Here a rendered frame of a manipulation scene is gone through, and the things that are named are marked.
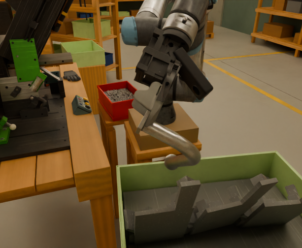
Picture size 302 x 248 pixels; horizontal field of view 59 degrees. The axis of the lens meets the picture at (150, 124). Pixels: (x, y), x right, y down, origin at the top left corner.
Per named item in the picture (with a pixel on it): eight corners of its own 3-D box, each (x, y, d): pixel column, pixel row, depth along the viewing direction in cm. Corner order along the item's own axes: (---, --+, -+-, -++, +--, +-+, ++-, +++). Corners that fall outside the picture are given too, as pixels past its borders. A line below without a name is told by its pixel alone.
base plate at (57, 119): (60, 73, 209) (59, 70, 207) (70, 149, 118) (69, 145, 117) (1, 78, 197) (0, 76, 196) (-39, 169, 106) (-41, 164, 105)
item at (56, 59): (71, 56, 168) (70, 52, 166) (73, 64, 155) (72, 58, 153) (2, 62, 157) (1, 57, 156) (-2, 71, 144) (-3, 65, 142)
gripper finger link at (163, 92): (151, 105, 54) (165, 72, 58) (159, 109, 54) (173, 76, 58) (156, 95, 50) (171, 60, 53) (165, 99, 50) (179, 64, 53)
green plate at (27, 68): (42, 79, 147) (35, 39, 141) (42, 80, 140) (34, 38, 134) (19, 81, 144) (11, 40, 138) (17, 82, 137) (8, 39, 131)
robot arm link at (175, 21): (192, 40, 64) (204, 19, 56) (185, 55, 63) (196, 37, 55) (164, 27, 64) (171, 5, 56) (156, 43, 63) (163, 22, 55)
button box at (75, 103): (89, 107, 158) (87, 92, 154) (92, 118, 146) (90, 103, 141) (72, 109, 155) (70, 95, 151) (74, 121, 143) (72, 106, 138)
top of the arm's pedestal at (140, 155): (178, 120, 156) (178, 114, 154) (201, 150, 129) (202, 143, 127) (123, 127, 148) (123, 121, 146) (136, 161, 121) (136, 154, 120)
